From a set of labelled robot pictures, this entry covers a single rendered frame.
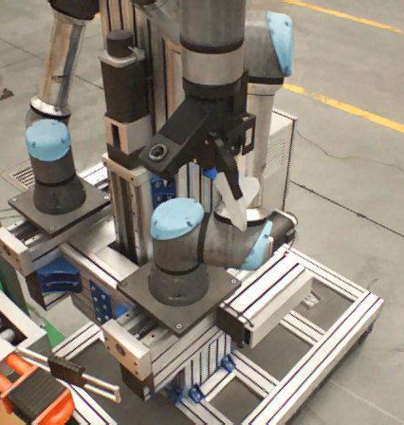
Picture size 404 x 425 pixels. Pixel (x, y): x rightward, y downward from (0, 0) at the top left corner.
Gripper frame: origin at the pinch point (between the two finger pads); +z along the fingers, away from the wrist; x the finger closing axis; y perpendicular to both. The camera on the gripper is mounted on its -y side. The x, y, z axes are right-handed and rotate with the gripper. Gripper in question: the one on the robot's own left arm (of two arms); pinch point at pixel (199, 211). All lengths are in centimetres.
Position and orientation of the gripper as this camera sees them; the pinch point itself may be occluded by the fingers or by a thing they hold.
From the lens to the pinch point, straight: 76.4
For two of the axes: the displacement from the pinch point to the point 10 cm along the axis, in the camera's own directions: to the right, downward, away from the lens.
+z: 0.0, 7.8, 6.3
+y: 6.8, -4.6, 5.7
